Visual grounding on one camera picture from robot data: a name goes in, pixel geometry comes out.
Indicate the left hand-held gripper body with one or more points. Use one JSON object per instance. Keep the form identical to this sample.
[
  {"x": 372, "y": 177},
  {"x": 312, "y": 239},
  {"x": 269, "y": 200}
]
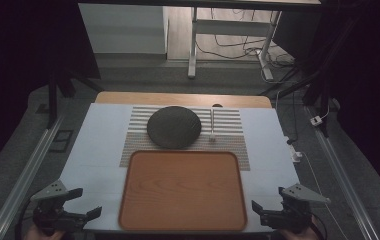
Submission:
[{"x": 52, "y": 213}]

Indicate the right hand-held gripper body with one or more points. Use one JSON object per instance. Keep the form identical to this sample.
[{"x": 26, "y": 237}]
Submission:
[{"x": 291, "y": 213}]

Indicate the person's right hand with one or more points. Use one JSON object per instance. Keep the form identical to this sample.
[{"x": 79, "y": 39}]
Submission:
[{"x": 298, "y": 235}]

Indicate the person's left hand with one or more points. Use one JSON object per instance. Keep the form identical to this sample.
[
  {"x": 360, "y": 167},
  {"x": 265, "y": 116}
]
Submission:
[{"x": 41, "y": 235}]

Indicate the white table cover sheet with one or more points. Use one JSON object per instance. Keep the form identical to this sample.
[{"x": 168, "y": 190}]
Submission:
[{"x": 101, "y": 150}]

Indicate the black floor socket plate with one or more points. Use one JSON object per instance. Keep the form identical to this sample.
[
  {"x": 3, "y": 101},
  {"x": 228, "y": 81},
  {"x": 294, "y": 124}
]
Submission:
[{"x": 61, "y": 140}]

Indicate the striped woven placemat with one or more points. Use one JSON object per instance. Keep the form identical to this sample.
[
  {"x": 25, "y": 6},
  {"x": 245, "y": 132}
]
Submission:
[{"x": 226, "y": 151}]

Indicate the brown wooden tray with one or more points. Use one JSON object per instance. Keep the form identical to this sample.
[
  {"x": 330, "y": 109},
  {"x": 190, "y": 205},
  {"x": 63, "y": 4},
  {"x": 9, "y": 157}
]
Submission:
[{"x": 183, "y": 191}]

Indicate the white plug adapter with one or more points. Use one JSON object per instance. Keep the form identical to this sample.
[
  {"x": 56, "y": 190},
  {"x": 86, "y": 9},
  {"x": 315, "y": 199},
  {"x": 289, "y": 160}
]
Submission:
[{"x": 316, "y": 120}]

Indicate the silver fork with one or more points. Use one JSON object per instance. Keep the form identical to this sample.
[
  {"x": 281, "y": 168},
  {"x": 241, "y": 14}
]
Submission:
[{"x": 212, "y": 125}]

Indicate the black tripod stand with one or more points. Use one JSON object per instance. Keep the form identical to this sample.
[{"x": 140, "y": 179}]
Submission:
[
  {"x": 318, "y": 83},
  {"x": 53, "y": 96}
]

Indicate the dark round plate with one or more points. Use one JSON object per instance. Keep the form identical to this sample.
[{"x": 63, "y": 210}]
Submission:
[{"x": 174, "y": 127}]

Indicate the wooden table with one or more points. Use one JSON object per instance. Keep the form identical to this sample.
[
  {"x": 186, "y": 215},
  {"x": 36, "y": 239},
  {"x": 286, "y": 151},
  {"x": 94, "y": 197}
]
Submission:
[{"x": 178, "y": 99}]

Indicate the white cabinet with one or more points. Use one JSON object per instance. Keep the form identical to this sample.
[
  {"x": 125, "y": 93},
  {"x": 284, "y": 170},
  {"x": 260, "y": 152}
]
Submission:
[{"x": 124, "y": 30}]

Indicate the aluminium rail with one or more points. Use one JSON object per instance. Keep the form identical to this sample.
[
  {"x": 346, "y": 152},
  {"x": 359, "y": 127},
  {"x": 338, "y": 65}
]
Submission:
[
  {"x": 24, "y": 176},
  {"x": 344, "y": 180}
]

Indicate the white desk frame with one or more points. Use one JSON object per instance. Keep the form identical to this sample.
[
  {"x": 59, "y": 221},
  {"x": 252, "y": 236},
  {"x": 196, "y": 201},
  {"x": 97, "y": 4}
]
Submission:
[{"x": 231, "y": 27}]

